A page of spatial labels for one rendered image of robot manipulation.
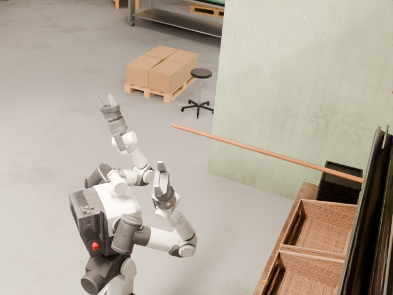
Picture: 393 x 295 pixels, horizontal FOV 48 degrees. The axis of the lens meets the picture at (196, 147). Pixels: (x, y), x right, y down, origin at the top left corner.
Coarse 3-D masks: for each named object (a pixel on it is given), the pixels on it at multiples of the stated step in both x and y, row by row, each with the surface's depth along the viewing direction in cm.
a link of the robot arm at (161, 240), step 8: (152, 232) 194; (160, 232) 197; (168, 232) 200; (176, 232) 204; (152, 240) 194; (160, 240) 195; (168, 240) 197; (176, 240) 199; (160, 248) 197; (168, 248) 198; (176, 248) 197; (184, 248) 196; (192, 248) 197; (176, 256) 201; (184, 256) 200
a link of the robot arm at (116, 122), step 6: (102, 108) 221; (108, 108) 218; (114, 108) 218; (108, 114) 221; (114, 114) 219; (120, 114) 222; (108, 120) 223; (114, 120) 222; (120, 120) 222; (114, 126) 222; (120, 126) 223
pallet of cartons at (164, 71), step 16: (160, 48) 679; (128, 64) 613; (144, 64) 617; (160, 64) 621; (176, 64) 626; (192, 64) 658; (128, 80) 620; (144, 80) 611; (160, 80) 601; (176, 80) 613; (192, 80) 678; (144, 96) 620; (176, 96) 627
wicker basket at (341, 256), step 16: (304, 208) 328; (320, 208) 321; (336, 208) 315; (352, 208) 310; (304, 224) 323; (320, 224) 324; (336, 224) 321; (352, 224) 316; (288, 240) 307; (304, 240) 308; (320, 240) 310; (320, 256) 273; (336, 256) 268
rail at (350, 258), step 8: (376, 136) 267; (376, 144) 259; (368, 168) 236; (368, 176) 229; (368, 184) 223; (360, 200) 213; (360, 208) 206; (360, 216) 201; (352, 240) 187; (352, 248) 182; (352, 256) 179; (344, 272) 171; (344, 280) 167; (344, 288) 164
